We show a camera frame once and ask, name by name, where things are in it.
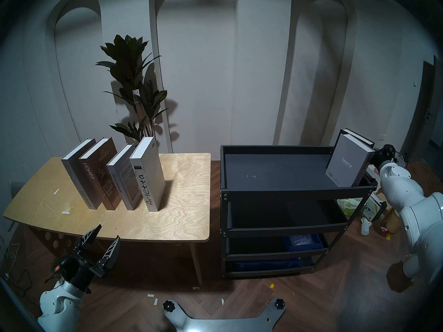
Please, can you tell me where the brown Homes book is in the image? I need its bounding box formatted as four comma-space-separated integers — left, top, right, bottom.
78, 137, 122, 211

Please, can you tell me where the black floor cable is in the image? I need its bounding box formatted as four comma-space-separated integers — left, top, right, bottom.
0, 243, 56, 299

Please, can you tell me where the green and white carton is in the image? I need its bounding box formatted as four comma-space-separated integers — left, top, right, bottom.
363, 193, 387, 222

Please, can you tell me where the grey Discontent book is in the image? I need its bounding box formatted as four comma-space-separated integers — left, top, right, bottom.
106, 144, 143, 211

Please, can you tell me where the blue plastic bin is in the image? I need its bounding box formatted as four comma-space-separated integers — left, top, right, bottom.
282, 234, 324, 252

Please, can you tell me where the grey ianra book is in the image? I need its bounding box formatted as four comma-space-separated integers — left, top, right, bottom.
325, 133, 375, 187

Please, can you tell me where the black metal shelf cart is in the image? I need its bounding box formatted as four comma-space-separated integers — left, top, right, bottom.
220, 145, 378, 279

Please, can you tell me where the black Century book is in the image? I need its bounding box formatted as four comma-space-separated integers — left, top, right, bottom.
327, 128, 376, 186

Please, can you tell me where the white Arietta book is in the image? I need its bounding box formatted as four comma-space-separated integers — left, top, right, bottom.
129, 136, 166, 212

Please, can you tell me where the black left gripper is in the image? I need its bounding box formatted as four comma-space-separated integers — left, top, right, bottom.
54, 224, 121, 294

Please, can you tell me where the tall green potted plant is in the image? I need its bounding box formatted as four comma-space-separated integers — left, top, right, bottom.
95, 34, 170, 154

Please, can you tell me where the yellow round bucket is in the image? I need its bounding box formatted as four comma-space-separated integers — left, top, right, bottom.
385, 210, 402, 233

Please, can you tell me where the dark door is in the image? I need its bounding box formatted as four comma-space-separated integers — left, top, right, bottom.
401, 55, 443, 164

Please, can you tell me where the light green plastic bag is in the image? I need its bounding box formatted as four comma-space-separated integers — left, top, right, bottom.
337, 198, 364, 216

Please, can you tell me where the grey Special Issue book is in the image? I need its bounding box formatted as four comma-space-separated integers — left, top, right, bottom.
61, 138, 101, 210

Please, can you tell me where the light wooden table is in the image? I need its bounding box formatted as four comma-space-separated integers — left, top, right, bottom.
3, 153, 211, 285

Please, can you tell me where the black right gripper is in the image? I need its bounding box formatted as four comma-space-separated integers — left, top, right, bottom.
370, 144, 398, 170

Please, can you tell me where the grey metal robot base plate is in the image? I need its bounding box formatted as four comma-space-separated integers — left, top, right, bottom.
162, 299, 286, 332

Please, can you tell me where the white square box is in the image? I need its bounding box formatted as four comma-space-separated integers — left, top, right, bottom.
366, 165, 381, 189

